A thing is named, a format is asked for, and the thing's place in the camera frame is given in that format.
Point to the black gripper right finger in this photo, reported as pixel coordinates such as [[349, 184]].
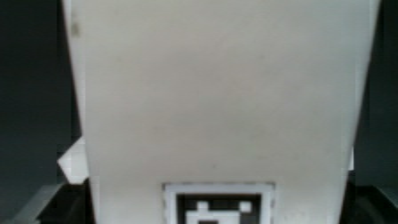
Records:
[[370, 203]]

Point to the white cabinet top block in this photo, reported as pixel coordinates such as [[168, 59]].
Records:
[[219, 85]]

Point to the white cabinet door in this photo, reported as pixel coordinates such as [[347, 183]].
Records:
[[74, 163]]

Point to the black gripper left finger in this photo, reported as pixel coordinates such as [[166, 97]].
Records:
[[59, 206]]

